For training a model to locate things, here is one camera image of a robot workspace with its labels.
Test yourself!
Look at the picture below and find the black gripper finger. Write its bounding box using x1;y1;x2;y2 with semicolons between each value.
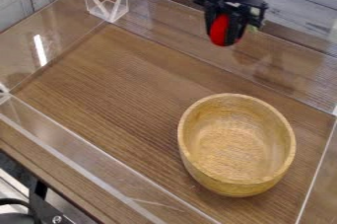
204;2;227;39
226;6;251;45

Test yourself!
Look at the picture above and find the red plush strawberry toy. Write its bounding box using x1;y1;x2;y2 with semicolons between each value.
208;13;262;47

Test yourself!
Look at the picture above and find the oval wooden bowl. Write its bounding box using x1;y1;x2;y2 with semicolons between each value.
178;93;296;197

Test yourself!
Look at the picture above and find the black table leg clamp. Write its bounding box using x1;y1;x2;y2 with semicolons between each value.
30;181;91;224

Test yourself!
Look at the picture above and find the clear acrylic corner bracket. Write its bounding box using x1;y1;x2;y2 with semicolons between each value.
85;0;130;24

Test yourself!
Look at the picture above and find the clear acrylic tray wall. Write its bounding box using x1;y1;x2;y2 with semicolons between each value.
0;0;337;224

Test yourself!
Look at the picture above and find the black cable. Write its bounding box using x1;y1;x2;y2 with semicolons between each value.
0;197;39;224

